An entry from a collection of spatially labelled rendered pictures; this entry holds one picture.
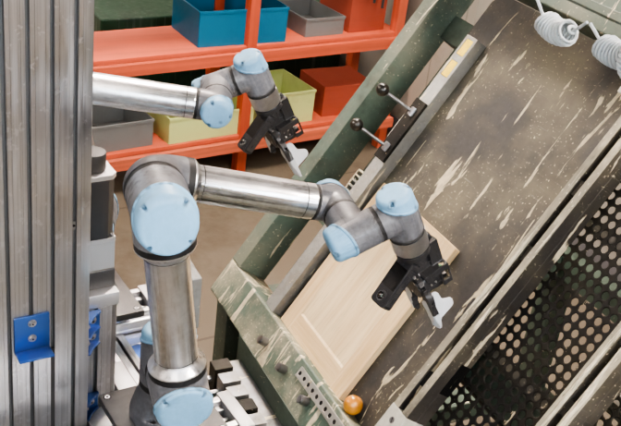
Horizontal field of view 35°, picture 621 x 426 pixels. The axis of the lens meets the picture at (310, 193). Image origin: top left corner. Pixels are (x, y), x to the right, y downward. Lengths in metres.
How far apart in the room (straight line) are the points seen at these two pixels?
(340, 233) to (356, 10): 3.97
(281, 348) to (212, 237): 2.31
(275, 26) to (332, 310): 2.99
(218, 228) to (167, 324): 3.21
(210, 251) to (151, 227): 3.14
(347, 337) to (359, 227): 0.76
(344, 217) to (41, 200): 0.59
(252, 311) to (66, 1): 1.32
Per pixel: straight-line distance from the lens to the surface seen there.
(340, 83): 5.98
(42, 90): 1.90
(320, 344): 2.68
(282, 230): 3.01
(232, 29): 5.35
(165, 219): 1.74
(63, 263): 2.08
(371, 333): 2.56
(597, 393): 2.08
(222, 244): 4.94
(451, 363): 2.30
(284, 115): 2.53
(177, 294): 1.85
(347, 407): 2.50
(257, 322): 2.85
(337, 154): 2.97
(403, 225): 1.92
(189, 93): 2.33
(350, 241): 1.90
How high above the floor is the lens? 2.47
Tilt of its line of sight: 26 degrees down
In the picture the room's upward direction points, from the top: 7 degrees clockwise
